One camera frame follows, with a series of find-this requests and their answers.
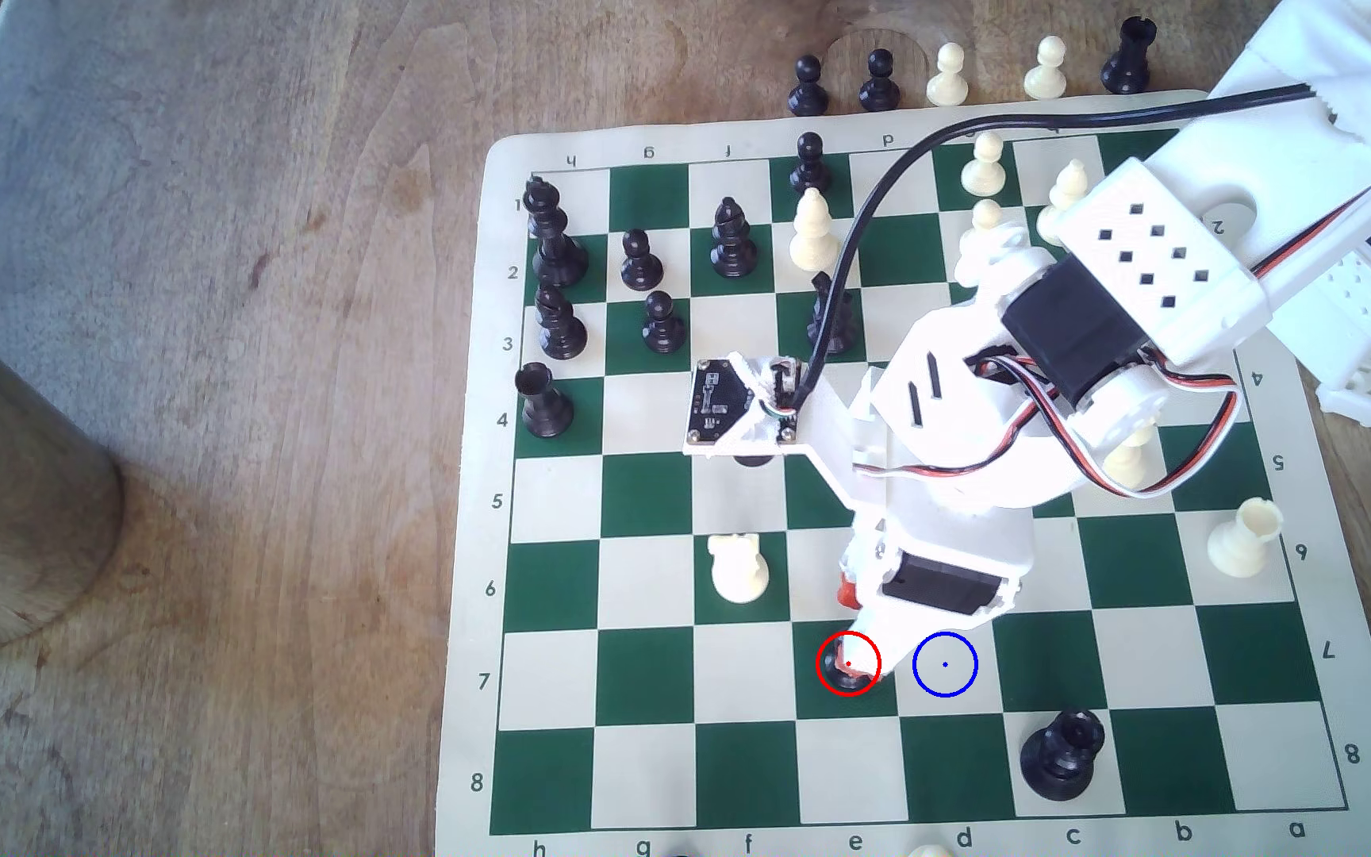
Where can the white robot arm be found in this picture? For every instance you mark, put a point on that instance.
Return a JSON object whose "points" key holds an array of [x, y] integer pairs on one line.
{"points": [[1162, 256]]}

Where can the white rook on f6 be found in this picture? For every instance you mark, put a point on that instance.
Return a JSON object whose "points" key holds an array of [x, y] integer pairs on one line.
{"points": [[739, 569]]}

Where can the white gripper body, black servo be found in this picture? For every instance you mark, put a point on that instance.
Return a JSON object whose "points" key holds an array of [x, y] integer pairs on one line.
{"points": [[943, 585]]}

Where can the black bishop chess piece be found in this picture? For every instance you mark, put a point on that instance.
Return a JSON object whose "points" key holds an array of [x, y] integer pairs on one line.
{"points": [[733, 240]]}

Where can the large black queen chess piece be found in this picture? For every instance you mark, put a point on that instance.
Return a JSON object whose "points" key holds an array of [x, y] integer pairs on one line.
{"points": [[1061, 756]]}

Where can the white pawn chess piece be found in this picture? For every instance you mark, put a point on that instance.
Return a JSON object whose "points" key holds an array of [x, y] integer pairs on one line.
{"points": [[1045, 69], [978, 224], [947, 76], [983, 164]]}

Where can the white queen chess piece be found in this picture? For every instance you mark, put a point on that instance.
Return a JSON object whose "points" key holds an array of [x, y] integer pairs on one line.
{"points": [[1132, 458]]}

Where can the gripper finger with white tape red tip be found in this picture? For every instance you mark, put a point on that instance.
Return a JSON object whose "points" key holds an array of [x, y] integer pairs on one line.
{"points": [[847, 590], [870, 627]]}

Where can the black bishop h3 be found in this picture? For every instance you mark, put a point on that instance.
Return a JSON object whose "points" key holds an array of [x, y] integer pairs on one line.
{"points": [[561, 324]]}

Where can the black king chess piece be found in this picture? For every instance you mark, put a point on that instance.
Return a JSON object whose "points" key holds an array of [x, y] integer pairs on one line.
{"points": [[555, 250]]}

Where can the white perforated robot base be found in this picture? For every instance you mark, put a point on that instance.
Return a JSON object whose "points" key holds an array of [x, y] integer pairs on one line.
{"points": [[1364, 312]]}

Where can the white rook chess piece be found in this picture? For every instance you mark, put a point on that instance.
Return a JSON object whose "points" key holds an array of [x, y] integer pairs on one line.
{"points": [[1243, 542]]}

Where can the wooden cylinder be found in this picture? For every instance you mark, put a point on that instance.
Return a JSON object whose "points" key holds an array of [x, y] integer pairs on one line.
{"points": [[7, 500]]}

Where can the black pawn chess piece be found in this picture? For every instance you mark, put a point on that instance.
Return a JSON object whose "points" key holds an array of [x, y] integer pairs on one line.
{"points": [[807, 88], [878, 81], [663, 324], [809, 164], [640, 262], [846, 679]]}

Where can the white bishop chess piece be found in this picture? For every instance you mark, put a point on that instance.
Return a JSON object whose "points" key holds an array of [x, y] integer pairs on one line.
{"points": [[1066, 188], [813, 232]]}

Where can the black knight chess piece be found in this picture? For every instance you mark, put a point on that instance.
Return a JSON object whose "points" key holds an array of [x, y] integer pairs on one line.
{"points": [[828, 321]]}

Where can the green and white chessboard mat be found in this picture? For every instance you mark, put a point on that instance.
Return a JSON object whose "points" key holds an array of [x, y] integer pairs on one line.
{"points": [[638, 690]]}

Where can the black camera board, white mount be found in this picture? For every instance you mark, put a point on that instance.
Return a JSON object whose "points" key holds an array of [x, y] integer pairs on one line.
{"points": [[721, 402]]}

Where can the black rook chess piece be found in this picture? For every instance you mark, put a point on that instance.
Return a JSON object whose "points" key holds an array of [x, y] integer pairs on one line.
{"points": [[1128, 57], [545, 402]]}

